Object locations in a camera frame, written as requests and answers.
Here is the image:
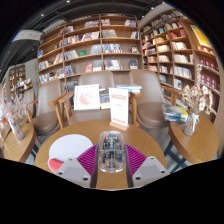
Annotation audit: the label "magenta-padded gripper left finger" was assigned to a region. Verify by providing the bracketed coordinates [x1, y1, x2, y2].
[54, 143, 100, 190]

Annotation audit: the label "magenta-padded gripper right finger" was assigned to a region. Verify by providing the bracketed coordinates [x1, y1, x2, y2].
[124, 143, 170, 189]

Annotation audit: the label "white mouse pad red rest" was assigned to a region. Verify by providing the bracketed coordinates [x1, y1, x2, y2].
[47, 133, 94, 174]

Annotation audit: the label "round wooden side table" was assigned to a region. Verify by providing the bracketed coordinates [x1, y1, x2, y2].
[1, 122, 37, 164]
[164, 113, 220, 174]

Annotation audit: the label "colourful book stack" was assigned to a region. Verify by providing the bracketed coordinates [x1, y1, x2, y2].
[161, 103, 190, 124]

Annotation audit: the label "glass vase beige dried flowers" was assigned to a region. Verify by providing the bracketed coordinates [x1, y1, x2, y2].
[181, 64, 214, 137]

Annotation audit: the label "white red sign wooden base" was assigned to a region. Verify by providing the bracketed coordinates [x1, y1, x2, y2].
[108, 87, 130, 132]

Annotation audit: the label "glass vase pink dried flowers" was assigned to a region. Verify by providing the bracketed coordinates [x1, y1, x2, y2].
[3, 96, 29, 142]

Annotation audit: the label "white framed picture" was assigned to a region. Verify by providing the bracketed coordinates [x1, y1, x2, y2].
[73, 84, 101, 111]

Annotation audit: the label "taupe wooden-armed armchair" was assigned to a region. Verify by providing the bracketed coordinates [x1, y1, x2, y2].
[49, 70, 143, 129]
[129, 69, 183, 130]
[26, 79, 64, 138]

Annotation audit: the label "dark blue standing book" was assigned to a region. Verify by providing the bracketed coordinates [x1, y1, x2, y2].
[99, 89, 111, 110]

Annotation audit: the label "teal book stack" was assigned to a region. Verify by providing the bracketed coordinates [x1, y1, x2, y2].
[115, 83, 143, 94]

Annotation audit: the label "colourful book display rack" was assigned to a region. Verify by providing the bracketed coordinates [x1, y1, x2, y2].
[0, 83, 9, 134]

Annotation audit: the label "distant wooden bookshelf unit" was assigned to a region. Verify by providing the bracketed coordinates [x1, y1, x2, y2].
[8, 63, 34, 101]

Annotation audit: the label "curved wooden bookshelf unit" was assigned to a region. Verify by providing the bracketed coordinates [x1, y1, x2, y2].
[139, 9, 223, 118]

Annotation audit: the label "tall wooden bookshelf unit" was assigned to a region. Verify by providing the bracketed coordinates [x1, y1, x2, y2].
[36, 13, 144, 86]

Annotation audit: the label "white hanging ceiling panel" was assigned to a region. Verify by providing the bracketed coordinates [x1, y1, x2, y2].
[12, 29, 44, 43]

